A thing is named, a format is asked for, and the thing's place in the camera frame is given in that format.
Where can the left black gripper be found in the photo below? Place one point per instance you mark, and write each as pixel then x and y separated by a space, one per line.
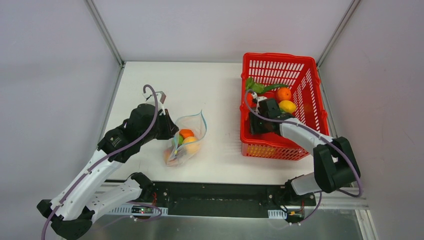
pixel 167 125

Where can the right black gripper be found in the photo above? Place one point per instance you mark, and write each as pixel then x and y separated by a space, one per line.
pixel 257 124

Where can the green lime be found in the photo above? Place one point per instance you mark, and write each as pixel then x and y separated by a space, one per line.
pixel 180 140

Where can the orange tangerine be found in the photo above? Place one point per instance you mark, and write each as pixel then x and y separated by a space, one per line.
pixel 185 133

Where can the clear zip top bag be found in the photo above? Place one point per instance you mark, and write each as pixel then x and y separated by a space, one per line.
pixel 197 123

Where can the yellow orange with leaf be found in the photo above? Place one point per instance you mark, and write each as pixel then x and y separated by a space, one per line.
pixel 191 145

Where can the peach fruit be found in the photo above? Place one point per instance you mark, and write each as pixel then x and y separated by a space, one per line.
pixel 168 156

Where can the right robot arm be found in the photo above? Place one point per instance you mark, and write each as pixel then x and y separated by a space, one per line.
pixel 334 163

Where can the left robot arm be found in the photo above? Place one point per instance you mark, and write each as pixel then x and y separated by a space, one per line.
pixel 73 212

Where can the orange carrot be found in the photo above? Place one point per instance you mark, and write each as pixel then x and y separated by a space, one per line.
pixel 249 99

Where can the yellow lemon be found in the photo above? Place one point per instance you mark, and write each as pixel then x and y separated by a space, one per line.
pixel 287 106

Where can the green lettuce leaf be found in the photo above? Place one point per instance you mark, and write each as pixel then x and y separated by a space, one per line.
pixel 256 87

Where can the red plastic basket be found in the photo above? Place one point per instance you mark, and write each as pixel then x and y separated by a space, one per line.
pixel 300 74

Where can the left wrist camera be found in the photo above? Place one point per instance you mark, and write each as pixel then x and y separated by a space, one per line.
pixel 156 99

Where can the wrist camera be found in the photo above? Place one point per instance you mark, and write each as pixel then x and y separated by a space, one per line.
pixel 257 98
pixel 156 99

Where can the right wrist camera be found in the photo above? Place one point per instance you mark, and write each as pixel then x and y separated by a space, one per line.
pixel 257 98

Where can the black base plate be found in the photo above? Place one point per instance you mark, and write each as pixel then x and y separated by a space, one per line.
pixel 224 200

